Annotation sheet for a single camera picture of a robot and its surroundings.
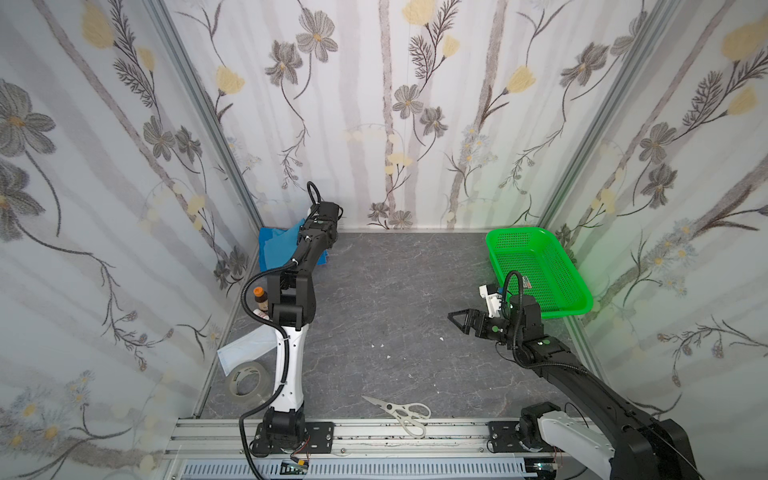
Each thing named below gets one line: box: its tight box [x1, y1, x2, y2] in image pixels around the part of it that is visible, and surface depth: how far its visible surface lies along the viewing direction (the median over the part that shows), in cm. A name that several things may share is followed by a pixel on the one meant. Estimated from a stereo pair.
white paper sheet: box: [217, 325, 277, 377], surface depth 91 cm
